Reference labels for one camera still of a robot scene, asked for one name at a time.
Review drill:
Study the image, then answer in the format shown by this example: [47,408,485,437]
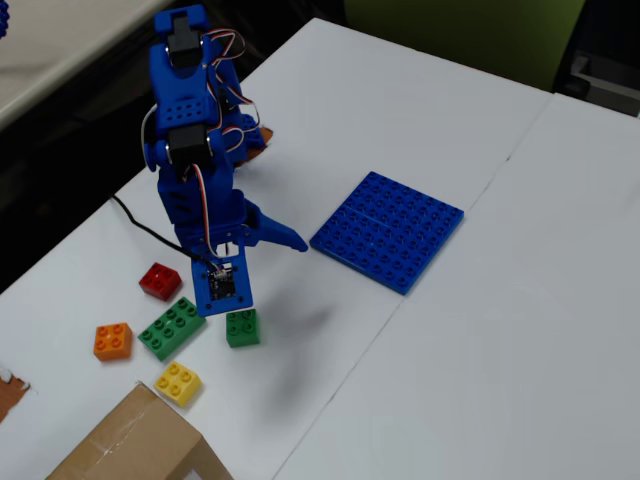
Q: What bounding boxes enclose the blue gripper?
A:
[157,164,310,262]

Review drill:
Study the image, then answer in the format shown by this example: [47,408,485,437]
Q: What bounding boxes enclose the green 2x2 block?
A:
[225,308,263,349]

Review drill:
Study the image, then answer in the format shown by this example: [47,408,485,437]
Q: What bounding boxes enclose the red 2x2 block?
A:
[138,261,183,302]

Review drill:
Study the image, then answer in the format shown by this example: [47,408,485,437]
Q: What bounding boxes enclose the green 2x4 block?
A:
[137,296,208,362]

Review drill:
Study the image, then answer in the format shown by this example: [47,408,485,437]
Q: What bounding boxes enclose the yellow 2x2 block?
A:
[153,360,203,408]

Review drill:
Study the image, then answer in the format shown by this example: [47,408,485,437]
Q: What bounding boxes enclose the orange 2x2 block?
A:
[92,321,134,363]

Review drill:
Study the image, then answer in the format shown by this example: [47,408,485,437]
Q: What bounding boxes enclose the blue 8x8 baseplate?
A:
[308,170,465,297]

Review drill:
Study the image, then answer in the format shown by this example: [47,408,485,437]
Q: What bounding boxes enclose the brown cardboard box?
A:
[44,380,234,480]

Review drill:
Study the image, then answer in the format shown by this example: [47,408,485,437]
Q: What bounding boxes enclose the white side table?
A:
[0,0,177,132]

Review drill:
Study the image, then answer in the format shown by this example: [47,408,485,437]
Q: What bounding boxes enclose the gray chair base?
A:
[553,48,640,119]

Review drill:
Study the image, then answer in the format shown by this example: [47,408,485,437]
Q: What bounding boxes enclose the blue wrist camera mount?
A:
[191,243,254,318]

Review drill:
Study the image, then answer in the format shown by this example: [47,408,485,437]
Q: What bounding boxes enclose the red white servo wires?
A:
[182,28,262,261]

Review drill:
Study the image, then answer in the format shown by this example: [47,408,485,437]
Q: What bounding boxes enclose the black cable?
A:
[111,193,217,265]

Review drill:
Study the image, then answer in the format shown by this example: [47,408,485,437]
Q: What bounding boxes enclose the white cable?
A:
[140,106,160,166]

